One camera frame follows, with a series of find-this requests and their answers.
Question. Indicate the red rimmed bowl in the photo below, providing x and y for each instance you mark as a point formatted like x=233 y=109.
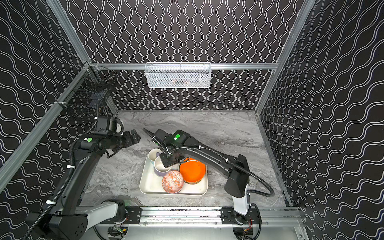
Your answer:
x=173 y=182

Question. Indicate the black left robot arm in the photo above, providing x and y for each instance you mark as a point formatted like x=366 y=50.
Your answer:
x=59 y=219

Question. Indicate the aluminium frame corner post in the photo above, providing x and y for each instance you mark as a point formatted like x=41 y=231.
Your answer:
x=65 y=23

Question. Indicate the white wire mesh basket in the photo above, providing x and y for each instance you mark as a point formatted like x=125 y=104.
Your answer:
x=178 y=75

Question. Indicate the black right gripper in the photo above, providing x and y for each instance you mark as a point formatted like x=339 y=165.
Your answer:
x=160 y=137

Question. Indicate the light blue ceramic mug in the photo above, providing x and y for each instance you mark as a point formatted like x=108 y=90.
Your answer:
x=153 y=154

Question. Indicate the purple ceramic mug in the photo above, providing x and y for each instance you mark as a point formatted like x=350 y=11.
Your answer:
x=159 y=169

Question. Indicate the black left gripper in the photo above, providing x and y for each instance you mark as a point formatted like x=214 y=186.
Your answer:
x=128 y=139

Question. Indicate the cream plastic bin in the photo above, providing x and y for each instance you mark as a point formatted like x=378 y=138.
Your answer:
x=151 y=184

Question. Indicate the orange plate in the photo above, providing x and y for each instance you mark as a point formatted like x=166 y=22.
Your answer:
x=192 y=171

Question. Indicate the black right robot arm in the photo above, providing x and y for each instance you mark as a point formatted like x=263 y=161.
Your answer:
x=180 y=152

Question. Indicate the black wire basket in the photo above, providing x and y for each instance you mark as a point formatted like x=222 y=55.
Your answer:
x=92 y=95

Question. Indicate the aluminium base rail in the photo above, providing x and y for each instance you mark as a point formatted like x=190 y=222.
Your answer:
x=211 y=217

